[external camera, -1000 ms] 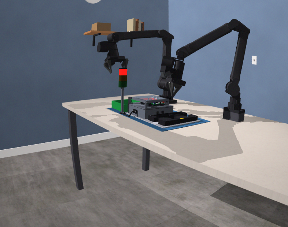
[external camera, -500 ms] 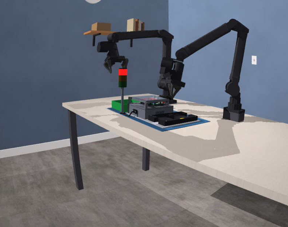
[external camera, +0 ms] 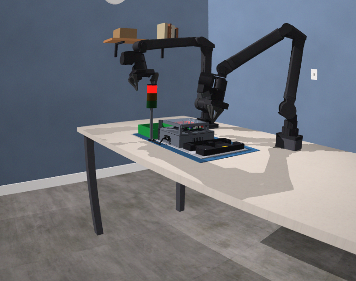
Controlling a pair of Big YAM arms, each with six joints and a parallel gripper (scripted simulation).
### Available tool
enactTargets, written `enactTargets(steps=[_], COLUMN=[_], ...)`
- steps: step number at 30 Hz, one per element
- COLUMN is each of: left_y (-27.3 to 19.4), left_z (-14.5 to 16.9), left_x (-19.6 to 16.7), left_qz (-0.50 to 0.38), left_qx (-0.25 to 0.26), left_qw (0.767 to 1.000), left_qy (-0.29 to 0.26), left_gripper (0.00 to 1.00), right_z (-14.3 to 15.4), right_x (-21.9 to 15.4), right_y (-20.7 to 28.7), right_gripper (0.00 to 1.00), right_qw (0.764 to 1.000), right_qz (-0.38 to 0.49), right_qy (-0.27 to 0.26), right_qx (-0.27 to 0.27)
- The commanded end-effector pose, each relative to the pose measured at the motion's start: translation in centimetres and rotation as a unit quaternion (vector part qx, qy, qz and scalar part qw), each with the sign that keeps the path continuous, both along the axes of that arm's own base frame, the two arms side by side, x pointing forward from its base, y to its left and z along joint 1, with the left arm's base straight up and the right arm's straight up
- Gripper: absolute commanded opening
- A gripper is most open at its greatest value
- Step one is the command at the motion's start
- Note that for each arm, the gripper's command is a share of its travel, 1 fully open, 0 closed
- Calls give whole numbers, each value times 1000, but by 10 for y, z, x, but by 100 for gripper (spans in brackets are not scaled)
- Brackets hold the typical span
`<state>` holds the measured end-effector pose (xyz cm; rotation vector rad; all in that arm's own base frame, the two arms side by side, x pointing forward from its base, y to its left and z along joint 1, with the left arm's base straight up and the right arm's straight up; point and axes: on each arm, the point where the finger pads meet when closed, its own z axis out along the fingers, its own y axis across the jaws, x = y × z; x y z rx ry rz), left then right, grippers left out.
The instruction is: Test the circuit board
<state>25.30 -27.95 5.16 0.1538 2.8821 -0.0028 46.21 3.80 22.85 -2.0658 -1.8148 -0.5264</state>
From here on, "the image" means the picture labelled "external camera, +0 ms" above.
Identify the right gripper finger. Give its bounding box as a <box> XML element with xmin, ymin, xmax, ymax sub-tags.
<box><xmin>150</xmin><ymin>73</ymin><xmax>159</xmax><ymax>84</ymax></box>
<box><xmin>128</xmin><ymin>74</ymin><xmax>138</xmax><ymax>91</ymax></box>

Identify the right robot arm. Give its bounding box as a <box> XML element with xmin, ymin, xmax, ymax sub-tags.
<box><xmin>120</xmin><ymin>37</ymin><xmax>215</xmax><ymax>120</ymax></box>

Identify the green bin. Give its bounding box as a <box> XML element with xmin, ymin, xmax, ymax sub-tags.
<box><xmin>138</xmin><ymin>123</ymin><xmax>172</xmax><ymax>139</ymax></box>

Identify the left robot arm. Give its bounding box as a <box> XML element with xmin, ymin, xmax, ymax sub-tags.
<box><xmin>197</xmin><ymin>23</ymin><xmax>307</xmax><ymax>141</ymax></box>

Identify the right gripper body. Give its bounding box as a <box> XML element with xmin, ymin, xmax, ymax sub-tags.
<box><xmin>132</xmin><ymin>61</ymin><xmax>156</xmax><ymax>80</ymax></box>

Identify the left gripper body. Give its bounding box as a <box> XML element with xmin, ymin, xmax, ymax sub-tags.
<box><xmin>204</xmin><ymin>91</ymin><xmax>229</xmax><ymax>110</ymax></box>

